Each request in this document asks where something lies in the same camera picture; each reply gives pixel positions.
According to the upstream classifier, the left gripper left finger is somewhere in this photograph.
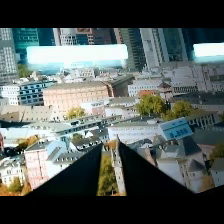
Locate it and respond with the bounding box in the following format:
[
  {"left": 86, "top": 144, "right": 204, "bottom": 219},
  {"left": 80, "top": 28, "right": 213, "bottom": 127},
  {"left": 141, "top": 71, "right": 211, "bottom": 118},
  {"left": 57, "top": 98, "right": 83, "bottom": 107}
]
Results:
[{"left": 27, "top": 143, "right": 104, "bottom": 197}]

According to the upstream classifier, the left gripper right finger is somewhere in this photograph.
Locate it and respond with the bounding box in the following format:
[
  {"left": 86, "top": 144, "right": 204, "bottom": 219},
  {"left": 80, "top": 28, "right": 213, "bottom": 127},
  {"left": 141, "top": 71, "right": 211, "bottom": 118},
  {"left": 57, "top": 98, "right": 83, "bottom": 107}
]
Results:
[{"left": 118, "top": 140, "right": 195, "bottom": 197}]

